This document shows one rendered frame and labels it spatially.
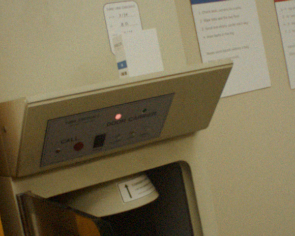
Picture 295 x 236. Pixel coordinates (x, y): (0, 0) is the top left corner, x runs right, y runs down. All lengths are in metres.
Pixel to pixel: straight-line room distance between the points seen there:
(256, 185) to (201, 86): 0.79
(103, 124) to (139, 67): 0.09
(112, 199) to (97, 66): 0.20
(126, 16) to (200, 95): 0.16
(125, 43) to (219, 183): 0.78
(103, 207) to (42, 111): 0.24
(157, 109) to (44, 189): 0.19
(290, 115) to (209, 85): 0.85
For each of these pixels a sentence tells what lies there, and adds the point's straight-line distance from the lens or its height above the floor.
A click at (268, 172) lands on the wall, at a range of 1.67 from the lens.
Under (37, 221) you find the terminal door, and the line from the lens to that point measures 0.78.
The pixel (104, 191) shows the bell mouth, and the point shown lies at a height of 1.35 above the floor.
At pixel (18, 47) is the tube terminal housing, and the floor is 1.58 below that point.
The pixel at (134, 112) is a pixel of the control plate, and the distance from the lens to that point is 0.84.
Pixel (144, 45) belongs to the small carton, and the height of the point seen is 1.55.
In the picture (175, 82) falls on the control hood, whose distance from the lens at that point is 0.85.
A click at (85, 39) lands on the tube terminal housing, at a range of 0.91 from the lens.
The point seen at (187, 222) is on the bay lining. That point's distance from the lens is 1.03.
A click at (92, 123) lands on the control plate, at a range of 0.81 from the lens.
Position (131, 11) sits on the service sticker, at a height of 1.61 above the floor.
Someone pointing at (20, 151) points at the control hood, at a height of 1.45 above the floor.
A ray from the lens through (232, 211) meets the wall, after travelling 1.60.
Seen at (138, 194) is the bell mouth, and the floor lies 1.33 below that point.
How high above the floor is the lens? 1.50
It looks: 3 degrees down
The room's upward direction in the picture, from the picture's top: 11 degrees counter-clockwise
